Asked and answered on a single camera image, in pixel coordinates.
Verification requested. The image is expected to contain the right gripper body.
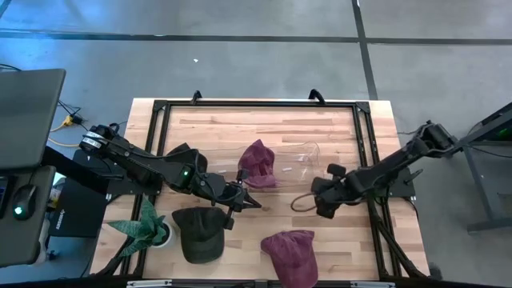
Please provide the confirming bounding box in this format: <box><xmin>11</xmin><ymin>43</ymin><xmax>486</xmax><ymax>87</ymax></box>
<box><xmin>310</xmin><ymin>162</ymin><xmax>355</xmax><ymax>219</ymax></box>

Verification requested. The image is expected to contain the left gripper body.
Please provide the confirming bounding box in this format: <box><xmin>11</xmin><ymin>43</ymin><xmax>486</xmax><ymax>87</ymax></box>
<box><xmin>194</xmin><ymin>170</ymin><xmax>250</xmax><ymax>230</ymax></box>

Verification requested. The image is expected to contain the maroon corduroy baseball cap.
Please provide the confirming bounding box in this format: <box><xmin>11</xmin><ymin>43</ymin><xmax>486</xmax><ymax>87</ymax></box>
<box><xmin>260</xmin><ymin>230</ymin><xmax>320</xmax><ymax>288</ymax></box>
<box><xmin>238</xmin><ymin>138</ymin><xmax>278</xmax><ymax>189</ymax></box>

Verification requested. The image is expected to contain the clear plastic tray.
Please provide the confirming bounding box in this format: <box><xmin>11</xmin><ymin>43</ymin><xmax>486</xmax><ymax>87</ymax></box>
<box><xmin>187</xmin><ymin>139</ymin><xmax>322</xmax><ymax>192</ymax></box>

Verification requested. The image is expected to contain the snake plant in white pot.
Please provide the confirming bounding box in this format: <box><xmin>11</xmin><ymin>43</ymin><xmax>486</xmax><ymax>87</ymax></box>
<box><xmin>106</xmin><ymin>195</ymin><xmax>176</xmax><ymax>258</ymax></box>

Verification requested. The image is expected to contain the black control box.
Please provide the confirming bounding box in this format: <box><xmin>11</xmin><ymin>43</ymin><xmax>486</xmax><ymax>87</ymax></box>
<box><xmin>47</xmin><ymin>150</ymin><xmax>111</xmax><ymax>239</ymax></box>

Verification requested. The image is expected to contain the black metal stand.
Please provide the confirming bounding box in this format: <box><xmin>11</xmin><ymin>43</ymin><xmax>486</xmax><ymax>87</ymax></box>
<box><xmin>455</xmin><ymin>102</ymin><xmax>512</xmax><ymax>235</ymax></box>

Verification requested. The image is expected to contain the black computer mouse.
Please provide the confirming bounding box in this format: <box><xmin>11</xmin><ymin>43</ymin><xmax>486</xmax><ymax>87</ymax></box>
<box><xmin>10</xmin><ymin>184</ymin><xmax>38</xmax><ymax>221</ymax></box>

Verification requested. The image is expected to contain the dark grey side desk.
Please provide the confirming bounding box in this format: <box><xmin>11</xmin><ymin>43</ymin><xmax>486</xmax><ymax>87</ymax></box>
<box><xmin>0</xmin><ymin>165</ymin><xmax>57</xmax><ymax>268</ymax></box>

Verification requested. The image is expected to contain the black aluminium table frame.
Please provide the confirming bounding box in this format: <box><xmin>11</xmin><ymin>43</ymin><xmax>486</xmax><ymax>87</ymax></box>
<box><xmin>90</xmin><ymin>98</ymin><xmax>431</xmax><ymax>281</ymax></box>

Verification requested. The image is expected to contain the silver aluminium bracket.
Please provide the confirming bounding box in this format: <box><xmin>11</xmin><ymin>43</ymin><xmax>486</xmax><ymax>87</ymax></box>
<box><xmin>126</xmin><ymin>279</ymin><xmax>173</xmax><ymax>288</ymax></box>
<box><xmin>350</xmin><ymin>281</ymin><xmax>396</xmax><ymax>288</ymax></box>

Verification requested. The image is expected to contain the yellow extension cable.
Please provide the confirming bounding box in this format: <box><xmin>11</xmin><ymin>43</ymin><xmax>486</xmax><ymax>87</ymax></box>
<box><xmin>47</xmin><ymin>114</ymin><xmax>83</xmax><ymax>148</ymax></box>

